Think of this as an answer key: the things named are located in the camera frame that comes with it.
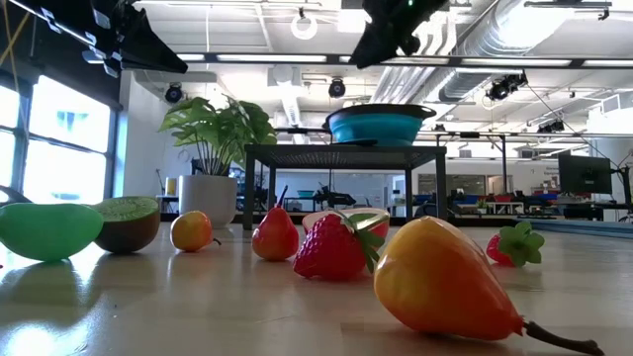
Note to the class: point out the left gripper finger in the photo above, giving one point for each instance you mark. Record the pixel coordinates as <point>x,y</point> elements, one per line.
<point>148,49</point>

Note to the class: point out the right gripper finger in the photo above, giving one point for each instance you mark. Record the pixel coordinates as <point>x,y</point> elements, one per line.
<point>381,44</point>

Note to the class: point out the blue collapsible colander bowl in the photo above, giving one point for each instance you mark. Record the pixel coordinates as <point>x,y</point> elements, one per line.
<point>376,129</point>

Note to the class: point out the red toy apple half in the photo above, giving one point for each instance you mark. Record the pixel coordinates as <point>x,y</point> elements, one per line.
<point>378,228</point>

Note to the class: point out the toy kiwi half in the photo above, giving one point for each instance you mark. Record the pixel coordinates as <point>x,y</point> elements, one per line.
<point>128,232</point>

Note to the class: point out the orange toy pear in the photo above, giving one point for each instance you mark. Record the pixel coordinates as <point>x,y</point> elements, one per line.
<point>440,282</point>
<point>190,231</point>

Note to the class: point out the red toy strawberry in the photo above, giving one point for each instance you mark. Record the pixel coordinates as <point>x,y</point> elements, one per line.
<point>329,249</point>
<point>494,252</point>

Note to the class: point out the red toy pear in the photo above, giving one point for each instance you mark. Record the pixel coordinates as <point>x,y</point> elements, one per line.
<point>274,237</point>

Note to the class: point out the black background robot arm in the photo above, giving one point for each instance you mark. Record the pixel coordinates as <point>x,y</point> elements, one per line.
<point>331,195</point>

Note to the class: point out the black ceiling spotlight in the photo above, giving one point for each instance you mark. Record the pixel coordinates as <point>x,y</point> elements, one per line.
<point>173,94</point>
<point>336,89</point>

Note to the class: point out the large window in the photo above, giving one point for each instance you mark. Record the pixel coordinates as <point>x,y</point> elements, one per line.
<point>64,123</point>

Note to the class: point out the overhead LED light bar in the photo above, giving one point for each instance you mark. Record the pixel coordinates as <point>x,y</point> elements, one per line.
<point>272,58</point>

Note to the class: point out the perforated metal shelf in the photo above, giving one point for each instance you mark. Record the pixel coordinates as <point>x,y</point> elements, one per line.
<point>341,157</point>

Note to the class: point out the black ceiling track lights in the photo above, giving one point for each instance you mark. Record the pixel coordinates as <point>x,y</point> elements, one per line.
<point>499,90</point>
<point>556,126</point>

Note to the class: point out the yellow cylinder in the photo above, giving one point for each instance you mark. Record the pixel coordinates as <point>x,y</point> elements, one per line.
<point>171,187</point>

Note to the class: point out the green plant in white pot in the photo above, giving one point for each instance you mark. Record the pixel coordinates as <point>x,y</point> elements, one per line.
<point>207,198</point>

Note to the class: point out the teal bin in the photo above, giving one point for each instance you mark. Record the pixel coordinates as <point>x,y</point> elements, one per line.
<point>305,193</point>

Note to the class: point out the white background table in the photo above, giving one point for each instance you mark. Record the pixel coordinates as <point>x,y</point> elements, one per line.
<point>504,206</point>

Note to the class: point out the black background monitor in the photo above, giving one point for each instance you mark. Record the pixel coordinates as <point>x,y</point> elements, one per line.
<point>583,174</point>

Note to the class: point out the black monitor stand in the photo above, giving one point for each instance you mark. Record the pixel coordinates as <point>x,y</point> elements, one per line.
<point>625,185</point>

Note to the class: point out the silver ventilation duct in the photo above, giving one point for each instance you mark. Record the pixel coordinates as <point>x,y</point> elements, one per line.
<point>475,74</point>

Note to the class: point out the black metal gantry frame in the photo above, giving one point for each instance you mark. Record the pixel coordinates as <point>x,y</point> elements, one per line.
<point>470,134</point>

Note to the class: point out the black ceiling rail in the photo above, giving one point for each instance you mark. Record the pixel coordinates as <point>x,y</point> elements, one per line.
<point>569,4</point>

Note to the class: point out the black curved bracket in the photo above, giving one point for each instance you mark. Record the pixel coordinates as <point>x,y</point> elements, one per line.
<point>12,194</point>

